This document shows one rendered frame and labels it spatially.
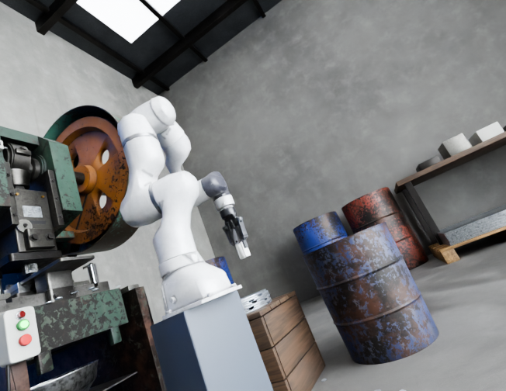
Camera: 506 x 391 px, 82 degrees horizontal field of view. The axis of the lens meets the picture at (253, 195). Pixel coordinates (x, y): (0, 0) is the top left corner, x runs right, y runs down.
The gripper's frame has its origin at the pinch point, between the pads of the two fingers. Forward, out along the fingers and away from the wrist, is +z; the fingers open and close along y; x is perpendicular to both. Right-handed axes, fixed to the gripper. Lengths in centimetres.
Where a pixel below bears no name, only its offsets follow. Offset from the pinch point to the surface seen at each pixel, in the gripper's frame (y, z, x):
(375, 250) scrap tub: 43, 22, 28
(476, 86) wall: 94, -88, 350
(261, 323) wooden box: 10.0, 29.0, -13.4
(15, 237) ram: -39, -36, -72
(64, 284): -33, -12, -61
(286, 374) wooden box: 10, 48, -11
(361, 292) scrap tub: 33, 34, 20
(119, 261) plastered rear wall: -214, -54, 26
